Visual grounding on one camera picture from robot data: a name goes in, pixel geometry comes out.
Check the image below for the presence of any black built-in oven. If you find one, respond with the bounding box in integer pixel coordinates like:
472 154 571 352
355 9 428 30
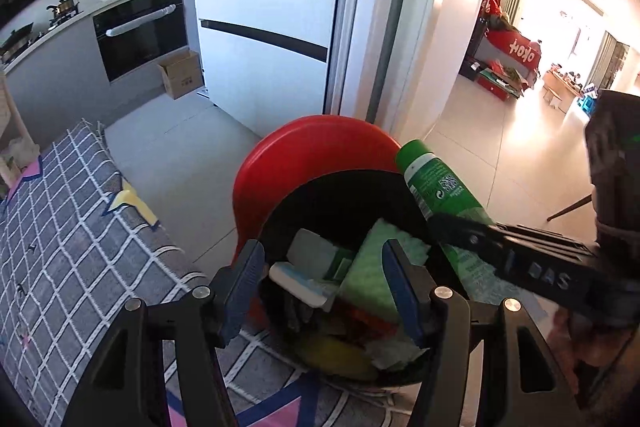
92 0 190 84

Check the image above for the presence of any wooden low table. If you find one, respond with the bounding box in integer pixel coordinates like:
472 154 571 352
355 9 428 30
541 69 586 114

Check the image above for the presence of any white packet green label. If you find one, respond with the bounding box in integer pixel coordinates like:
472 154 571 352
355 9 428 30
287 229 353 280

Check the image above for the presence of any white tissue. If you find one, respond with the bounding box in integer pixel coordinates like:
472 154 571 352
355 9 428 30
367 336 431 373

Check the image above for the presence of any grey checked tablecloth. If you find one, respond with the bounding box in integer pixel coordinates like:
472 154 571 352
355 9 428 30
0 119 451 427

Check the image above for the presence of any green sponge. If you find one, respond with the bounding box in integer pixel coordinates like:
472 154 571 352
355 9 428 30
339 218 432 323

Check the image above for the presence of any red fabric toy box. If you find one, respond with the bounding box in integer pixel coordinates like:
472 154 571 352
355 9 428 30
472 0 543 100

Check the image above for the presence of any person's right hand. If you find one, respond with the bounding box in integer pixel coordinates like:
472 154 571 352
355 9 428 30
550 309 640 368

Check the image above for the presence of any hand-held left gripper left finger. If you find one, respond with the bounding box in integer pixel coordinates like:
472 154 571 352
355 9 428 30
60 239 266 427

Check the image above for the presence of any wooden baby crib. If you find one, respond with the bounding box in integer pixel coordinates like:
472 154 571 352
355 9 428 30
0 72 41 188

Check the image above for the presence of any black round bin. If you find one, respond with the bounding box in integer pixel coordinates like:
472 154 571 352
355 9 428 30
257 171 506 390

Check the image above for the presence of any brown cardboard box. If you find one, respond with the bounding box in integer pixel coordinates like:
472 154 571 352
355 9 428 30
157 51 205 100

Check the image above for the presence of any yellow sponge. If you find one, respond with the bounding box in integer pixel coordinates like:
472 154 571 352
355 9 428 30
297 336 378 382

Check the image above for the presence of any black wok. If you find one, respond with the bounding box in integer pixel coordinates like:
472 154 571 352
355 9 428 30
0 23 35 58

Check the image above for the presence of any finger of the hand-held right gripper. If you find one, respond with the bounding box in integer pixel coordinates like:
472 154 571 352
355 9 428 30
429 213 516 278

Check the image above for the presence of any green plastic bottle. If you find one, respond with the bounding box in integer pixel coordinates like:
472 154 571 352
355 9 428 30
396 139 546 308

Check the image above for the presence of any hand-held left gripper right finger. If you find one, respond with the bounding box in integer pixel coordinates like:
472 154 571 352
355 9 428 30
381 238 583 427

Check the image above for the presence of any blue and white box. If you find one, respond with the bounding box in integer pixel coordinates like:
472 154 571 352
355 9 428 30
269 261 341 312

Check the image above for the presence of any red chair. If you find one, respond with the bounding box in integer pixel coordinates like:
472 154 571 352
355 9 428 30
232 115 403 268

